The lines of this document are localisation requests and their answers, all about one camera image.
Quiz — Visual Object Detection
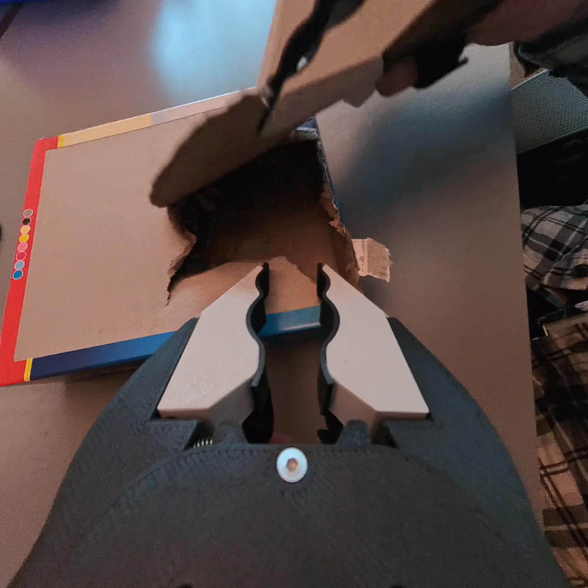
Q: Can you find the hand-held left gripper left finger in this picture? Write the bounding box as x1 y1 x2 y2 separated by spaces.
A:
156 262 275 444

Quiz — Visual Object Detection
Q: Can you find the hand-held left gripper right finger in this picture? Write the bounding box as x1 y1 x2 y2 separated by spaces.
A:
316 263 431 444

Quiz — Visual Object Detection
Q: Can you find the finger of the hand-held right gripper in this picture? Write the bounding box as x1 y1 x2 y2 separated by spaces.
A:
257 0 435 141
257 0 343 112

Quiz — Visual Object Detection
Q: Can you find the colourful cardboard puzzle box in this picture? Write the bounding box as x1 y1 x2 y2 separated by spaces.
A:
0 87 392 387

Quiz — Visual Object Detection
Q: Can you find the person's right hand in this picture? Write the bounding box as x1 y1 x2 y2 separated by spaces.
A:
376 0 577 98

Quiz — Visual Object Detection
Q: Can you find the grey mesh office chair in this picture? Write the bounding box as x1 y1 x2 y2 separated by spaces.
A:
511 69 588 154

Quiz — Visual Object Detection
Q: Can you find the person's plaid shirt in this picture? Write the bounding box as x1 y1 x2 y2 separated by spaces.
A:
521 202 588 588

